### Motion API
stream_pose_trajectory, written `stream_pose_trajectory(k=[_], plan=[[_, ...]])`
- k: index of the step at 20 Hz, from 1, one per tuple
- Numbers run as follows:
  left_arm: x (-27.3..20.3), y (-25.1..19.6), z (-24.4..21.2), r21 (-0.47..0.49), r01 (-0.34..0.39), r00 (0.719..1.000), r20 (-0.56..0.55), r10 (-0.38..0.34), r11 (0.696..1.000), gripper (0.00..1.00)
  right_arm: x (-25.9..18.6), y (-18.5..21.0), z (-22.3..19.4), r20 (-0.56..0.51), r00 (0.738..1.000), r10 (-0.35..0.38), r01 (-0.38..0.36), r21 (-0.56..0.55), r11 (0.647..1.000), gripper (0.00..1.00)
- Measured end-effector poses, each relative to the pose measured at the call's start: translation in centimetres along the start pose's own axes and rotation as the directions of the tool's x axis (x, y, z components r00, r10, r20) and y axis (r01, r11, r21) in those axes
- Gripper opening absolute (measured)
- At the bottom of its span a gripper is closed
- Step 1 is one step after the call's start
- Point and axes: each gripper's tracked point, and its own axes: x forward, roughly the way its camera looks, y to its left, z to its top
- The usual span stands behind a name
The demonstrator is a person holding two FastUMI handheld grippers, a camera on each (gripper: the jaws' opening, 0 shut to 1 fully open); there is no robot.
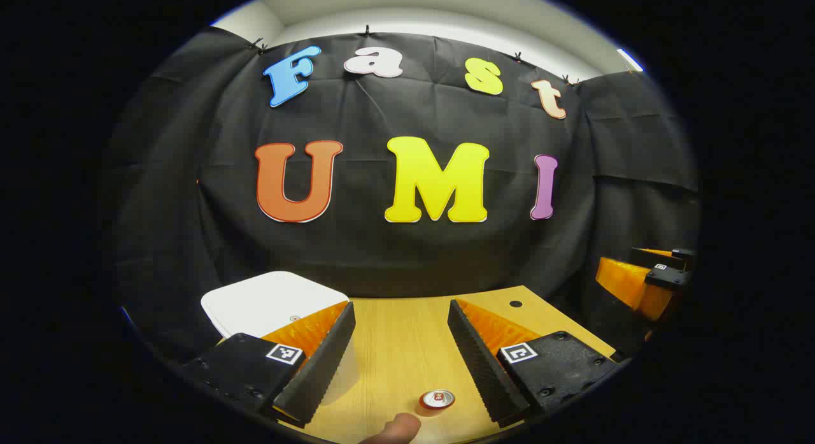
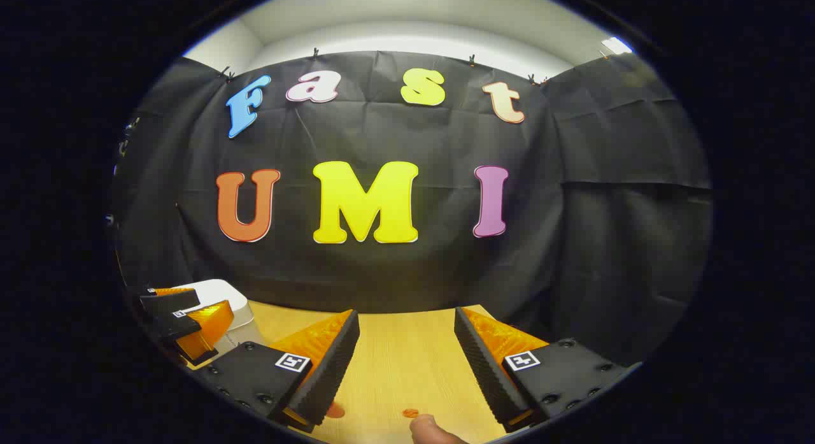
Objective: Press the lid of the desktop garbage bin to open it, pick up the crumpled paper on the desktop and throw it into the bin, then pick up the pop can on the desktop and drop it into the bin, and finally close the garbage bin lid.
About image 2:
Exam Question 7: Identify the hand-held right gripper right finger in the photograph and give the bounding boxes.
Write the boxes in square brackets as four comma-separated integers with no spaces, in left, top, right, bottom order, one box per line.
[453,307,637,434]

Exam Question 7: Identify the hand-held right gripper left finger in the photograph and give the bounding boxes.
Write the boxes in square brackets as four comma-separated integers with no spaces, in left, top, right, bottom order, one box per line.
[201,309,361,434]

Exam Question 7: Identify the white desktop garbage bin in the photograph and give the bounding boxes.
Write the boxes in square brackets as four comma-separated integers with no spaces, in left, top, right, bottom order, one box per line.
[167,278,267,368]

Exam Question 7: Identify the wooden desktop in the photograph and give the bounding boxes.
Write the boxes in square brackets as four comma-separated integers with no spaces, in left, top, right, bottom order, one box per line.
[185,301,567,444]

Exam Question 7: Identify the black backdrop cloth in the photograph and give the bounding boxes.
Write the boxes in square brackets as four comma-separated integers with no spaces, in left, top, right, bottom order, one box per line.
[108,49,714,368]

